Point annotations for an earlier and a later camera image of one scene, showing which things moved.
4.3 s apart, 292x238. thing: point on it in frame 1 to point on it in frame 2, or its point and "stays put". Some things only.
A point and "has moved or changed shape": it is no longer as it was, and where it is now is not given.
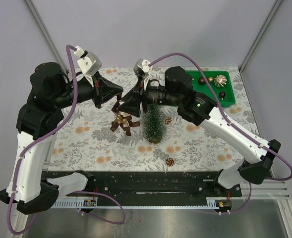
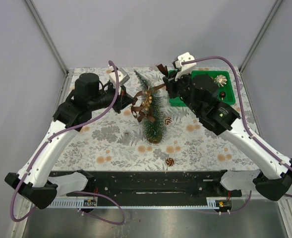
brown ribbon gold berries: [124, 121] has moved or changed shape
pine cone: [168, 120] stays put
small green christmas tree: [155, 127] stays put
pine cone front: [170, 161] stays put
